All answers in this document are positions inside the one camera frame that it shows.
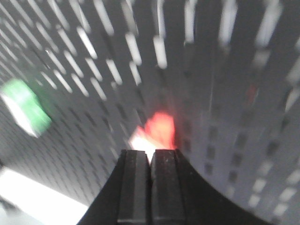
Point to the white standing desk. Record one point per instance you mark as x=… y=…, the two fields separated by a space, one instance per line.
x=48 y=206

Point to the red rocker switch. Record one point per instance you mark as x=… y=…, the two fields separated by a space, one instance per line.
x=158 y=133

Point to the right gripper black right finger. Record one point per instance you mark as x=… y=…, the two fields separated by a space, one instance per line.
x=181 y=196

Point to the green rocker switch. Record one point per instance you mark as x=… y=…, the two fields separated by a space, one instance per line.
x=25 y=107

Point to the black perforated pegboard panel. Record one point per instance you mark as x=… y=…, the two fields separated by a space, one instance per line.
x=227 y=71

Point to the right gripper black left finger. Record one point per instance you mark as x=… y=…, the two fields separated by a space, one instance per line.
x=125 y=197

